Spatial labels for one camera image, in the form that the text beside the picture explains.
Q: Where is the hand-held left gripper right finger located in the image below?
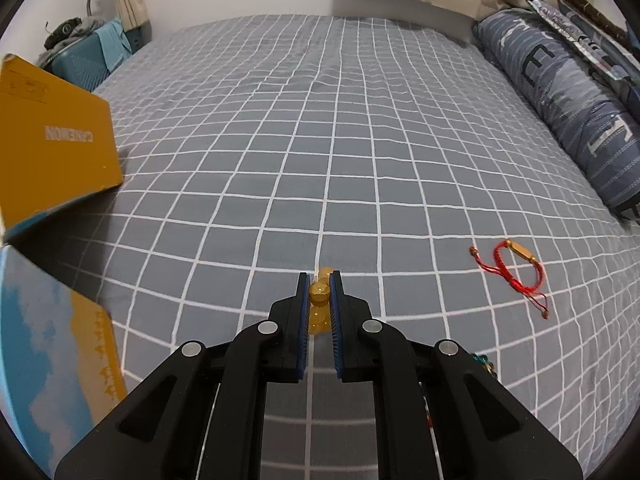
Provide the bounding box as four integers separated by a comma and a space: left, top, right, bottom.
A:
330, 269, 585, 480

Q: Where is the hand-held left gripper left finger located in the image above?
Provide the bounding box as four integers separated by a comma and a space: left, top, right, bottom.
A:
54, 271, 308, 480

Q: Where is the yellow bead bracelet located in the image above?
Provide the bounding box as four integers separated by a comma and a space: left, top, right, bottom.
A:
307, 266, 334, 336

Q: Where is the blue and yellow box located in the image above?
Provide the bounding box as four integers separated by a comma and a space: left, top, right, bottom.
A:
0, 245, 129, 466

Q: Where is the grey checked bedsheet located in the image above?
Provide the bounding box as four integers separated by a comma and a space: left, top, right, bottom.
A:
0, 14, 640, 480

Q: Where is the yellow cardboard box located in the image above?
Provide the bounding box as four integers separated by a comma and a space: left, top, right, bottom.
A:
0, 54, 125, 244

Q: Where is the folded blue grey duvet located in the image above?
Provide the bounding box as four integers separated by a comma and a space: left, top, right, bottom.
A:
472, 7, 640, 222

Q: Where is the light blue cloth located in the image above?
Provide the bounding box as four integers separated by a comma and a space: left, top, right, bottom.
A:
96, 21, 134, 70

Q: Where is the black round device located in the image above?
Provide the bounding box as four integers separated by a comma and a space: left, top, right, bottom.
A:
44, 17, 84, 49

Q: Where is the blue camouflage pillow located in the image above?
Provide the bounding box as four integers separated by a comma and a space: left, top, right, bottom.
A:
547, 0, 640, 77

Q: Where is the brown patterned cloth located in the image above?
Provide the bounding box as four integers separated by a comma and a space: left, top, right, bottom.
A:
560, 0, 629, 44

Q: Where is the multicolour glass bead bracelet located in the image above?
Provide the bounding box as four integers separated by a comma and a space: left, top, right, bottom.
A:
421, 353, 499, 431

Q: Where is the red cord bracelet gold tube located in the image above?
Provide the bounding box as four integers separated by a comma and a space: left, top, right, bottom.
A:
469, 240, 551, 320

